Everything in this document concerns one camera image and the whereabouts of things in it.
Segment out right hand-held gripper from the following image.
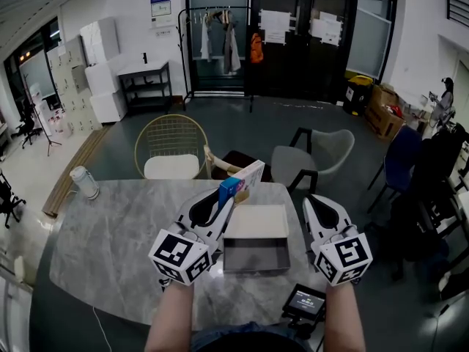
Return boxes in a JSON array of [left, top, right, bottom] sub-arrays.
[[302, 194, 374, 286]]

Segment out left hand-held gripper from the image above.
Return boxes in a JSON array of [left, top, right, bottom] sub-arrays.
[[148, 188, 235, 286]]

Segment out white and blue carton box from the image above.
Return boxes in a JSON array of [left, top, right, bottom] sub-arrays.
[[218, 159, 266, 213]]

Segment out grey cardboard box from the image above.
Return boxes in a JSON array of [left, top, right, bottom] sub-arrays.
[[222, 203, 292, 274]]

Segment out person's left forearm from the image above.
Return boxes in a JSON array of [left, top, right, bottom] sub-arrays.
[[144, 279, 196, 352]]

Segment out person's right forearm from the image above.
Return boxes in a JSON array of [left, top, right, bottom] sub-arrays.
[[323, 282, 368, 352]]

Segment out brown cardboard box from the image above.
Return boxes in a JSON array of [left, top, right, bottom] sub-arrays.
[[363, 83, 406, 141]]

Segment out tall white foam box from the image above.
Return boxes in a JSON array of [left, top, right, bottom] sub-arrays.
[[79, 16, 122, 66]]

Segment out wooden chair dark seat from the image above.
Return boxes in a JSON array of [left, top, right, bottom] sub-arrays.
[[202, 144, 273, 183]]

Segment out black screen device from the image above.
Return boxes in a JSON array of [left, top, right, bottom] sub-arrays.
[[281, 283, 328, 323]]

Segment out blue chair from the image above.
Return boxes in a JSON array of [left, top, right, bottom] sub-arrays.
[[366, 124, 423, 213]]

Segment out black office chair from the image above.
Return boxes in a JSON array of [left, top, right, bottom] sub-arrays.
[[387, 122, 469, 268]]

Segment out black clothes rack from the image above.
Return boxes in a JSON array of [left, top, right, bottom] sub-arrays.
[[177, 5, 256, 114]]

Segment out yellow and black bin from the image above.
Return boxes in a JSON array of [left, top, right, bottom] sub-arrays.
[[341, 74, 374, 117]]

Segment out white tumbler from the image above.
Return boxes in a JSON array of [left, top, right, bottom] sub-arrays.
[[69, 165, 101, 201]]

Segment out person's blue jeans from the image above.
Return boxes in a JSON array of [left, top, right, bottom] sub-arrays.
[[189, 320, 313, 352]]

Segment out wooden floor ramp strip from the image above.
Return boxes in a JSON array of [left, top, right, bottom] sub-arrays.
[[41, 124, 113, 219]]

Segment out black framed glass door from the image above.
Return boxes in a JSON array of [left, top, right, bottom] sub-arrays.
[[184, 0, 399, 105]]

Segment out black shelf table white top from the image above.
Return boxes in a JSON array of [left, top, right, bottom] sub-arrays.
[[117, 61, 174, 117]]

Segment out grey hanging garment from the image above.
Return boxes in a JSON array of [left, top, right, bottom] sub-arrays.
[[221, 9, 242, 76]]

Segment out orange bag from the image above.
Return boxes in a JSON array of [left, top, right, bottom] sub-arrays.
[[249, 32, 265, 65]]

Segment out white hanging garment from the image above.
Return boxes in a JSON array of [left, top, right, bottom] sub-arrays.
[[200, 12, 214, 63]]

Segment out black tripod stand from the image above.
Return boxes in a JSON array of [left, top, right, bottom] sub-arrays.
[[21, 73, 64, 158]]

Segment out white paper sheet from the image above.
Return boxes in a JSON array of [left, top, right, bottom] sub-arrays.
[[259, 9, 292, 45], [309, 10, 344, 48]]

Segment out beige locker cabinet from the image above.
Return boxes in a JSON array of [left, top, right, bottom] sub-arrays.
[[47, 36, 104, 138]]

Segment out black swivel chair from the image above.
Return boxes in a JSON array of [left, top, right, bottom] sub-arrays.
[[0, 168, 27, 230]]

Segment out black desk chair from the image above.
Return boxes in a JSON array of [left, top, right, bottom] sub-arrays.
[[15, 100, 43, 150]]

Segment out black balcony railing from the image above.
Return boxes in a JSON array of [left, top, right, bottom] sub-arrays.
[[442, 0, 469, 29]]

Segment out grey upholstered chair black frame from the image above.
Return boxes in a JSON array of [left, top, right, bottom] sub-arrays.
[[270, 126, 356, 194]]

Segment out gold wire chair white cushion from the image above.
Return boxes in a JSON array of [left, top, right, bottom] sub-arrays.
[[133, 113, 209, 180]]

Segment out white cable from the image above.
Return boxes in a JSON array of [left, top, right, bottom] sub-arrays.
[[91, 305, 113, 352]]

